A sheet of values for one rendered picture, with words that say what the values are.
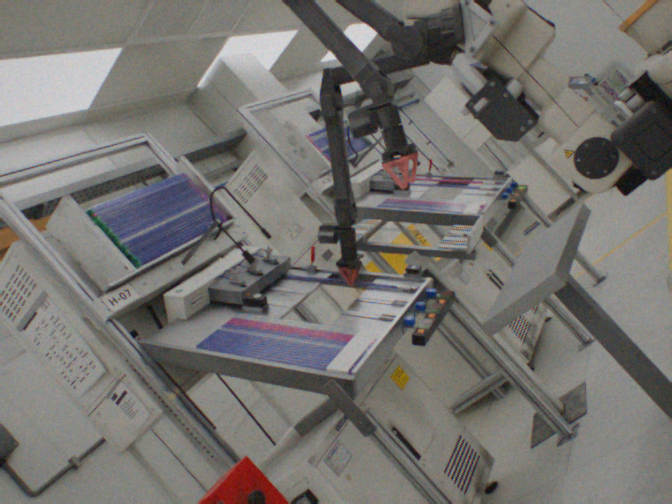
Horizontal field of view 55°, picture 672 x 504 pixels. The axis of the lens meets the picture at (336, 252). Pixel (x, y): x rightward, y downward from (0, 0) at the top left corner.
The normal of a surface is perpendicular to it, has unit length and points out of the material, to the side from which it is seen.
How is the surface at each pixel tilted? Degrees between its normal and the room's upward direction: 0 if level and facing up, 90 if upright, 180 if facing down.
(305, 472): 90
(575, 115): 90
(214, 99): 90
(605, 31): 90
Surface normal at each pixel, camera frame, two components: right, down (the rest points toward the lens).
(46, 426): 0.61, -0.58
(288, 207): -0.42, 0.33
